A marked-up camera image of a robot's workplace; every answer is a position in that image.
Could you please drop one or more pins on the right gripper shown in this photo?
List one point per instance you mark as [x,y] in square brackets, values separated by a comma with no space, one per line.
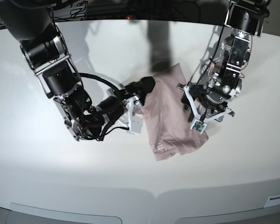
[124,103]

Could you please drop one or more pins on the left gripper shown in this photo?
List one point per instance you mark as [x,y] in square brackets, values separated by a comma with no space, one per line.
[201,108]

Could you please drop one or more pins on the mauve T-shirt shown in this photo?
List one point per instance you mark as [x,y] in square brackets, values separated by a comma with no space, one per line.
[166,120]

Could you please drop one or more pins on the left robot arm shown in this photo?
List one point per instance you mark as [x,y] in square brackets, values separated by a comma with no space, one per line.
[221,80]

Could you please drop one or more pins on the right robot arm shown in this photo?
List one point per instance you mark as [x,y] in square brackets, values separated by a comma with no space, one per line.
[32,24]

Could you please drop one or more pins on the power strip with red light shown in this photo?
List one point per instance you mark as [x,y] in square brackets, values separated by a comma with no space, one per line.
[108,17]

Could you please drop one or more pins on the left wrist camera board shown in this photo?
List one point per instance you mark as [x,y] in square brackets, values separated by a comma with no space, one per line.
[198,125]

